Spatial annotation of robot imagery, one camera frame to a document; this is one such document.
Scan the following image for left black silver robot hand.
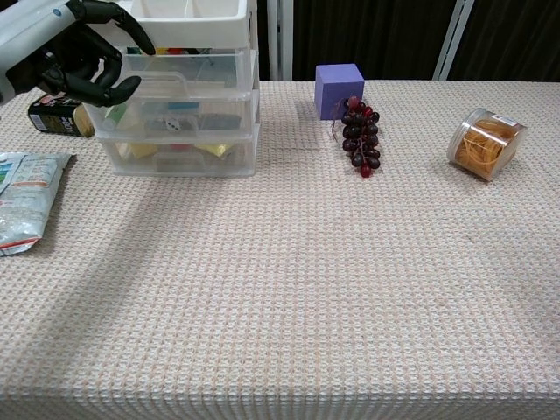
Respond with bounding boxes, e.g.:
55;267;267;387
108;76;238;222
0;0;157;109

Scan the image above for clear plastic drawer with dice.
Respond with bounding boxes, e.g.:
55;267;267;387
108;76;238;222
82;89;259;140

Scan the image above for white plastic drawer cabinet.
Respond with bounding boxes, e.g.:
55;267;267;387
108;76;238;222
82;0;262;179

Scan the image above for clear plastic drawer, yellow blocks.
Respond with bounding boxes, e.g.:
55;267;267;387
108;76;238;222
94;130;258;178

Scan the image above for black snack box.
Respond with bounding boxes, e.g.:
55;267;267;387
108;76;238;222
27;94;96;139

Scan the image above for green white carton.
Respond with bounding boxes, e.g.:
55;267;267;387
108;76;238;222
104;104;129;130

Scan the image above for yellow block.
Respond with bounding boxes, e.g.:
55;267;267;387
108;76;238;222
194;141;232;158
130;143;158;161

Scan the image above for dark grey sponge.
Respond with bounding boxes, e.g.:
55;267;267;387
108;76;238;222
199;113;242;132

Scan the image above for black curtain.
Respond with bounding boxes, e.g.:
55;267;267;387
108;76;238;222
255;0;270;81
291;0;457;81
446;0;560;82

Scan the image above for purple cube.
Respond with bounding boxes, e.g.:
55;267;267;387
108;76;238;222
314;63;366;121

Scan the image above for dark red grape bunch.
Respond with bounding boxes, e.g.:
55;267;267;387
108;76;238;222
330;95;382;179

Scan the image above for beige woven tablecloth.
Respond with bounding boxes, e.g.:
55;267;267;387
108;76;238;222
0;79;560;420

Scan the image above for orange wrapped snack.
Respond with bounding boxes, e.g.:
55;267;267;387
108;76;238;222
446;107;529;182

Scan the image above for white frame post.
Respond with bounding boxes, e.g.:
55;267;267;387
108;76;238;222
267;0;297;81
431;0;466;81

